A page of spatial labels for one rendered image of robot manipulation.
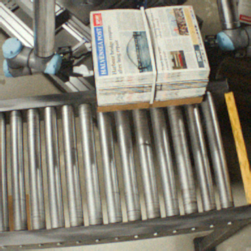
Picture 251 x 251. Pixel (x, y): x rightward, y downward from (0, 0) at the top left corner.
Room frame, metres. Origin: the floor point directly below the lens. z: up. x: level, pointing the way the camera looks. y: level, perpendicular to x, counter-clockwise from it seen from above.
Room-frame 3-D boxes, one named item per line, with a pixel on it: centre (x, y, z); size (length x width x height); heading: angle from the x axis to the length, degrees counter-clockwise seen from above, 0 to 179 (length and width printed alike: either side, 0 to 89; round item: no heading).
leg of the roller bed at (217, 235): (0.34, -0.43, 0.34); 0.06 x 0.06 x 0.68; 9
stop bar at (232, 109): (0.57, -0.41, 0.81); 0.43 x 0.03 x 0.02; 9
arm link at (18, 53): (0.86, 0.40, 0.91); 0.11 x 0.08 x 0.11; 74
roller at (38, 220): (0.48, 0.31, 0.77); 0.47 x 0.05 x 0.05; 9
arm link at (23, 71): (0.87, 0.42, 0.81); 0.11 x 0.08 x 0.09; 98
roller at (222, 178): (0.57, -0.33, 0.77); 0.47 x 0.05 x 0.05; 9
